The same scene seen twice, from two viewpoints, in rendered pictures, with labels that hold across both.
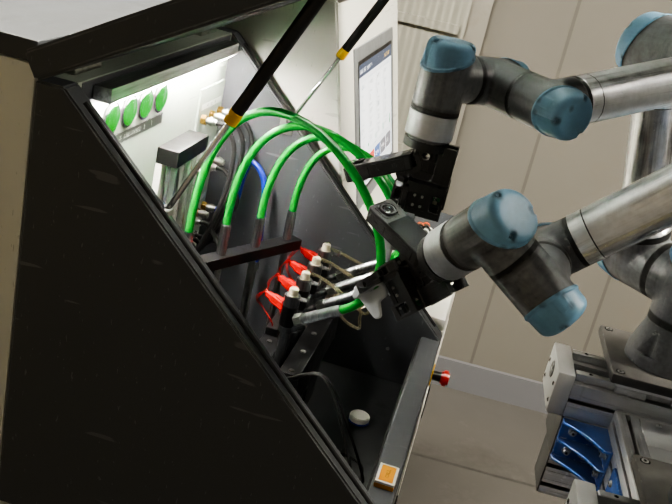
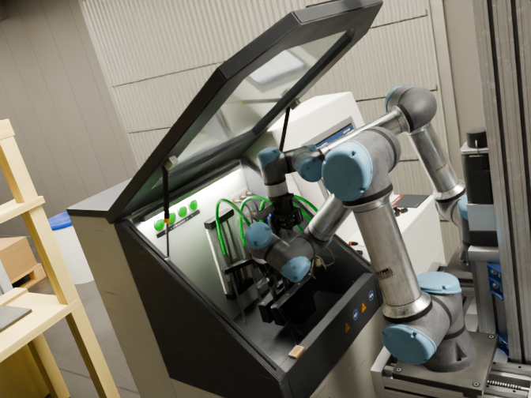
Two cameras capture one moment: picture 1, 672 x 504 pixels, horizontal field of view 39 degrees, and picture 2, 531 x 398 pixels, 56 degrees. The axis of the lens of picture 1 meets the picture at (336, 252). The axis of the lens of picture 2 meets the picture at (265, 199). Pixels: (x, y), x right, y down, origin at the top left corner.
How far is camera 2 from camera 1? 0.95 m
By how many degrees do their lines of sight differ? 31
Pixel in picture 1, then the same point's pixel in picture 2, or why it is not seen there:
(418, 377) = (347, 296)
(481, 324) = not seen: hidden behind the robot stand
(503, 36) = (464, 79)
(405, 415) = (327, 318)
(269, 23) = (254, 149)
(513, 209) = (256, 231)
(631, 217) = (324, 216)
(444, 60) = (262, 161)
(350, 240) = not seen: hidden behind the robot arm
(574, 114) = (311, 170)
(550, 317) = (288, 274)
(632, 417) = (468, 297)
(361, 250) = not seen: hidden behind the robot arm
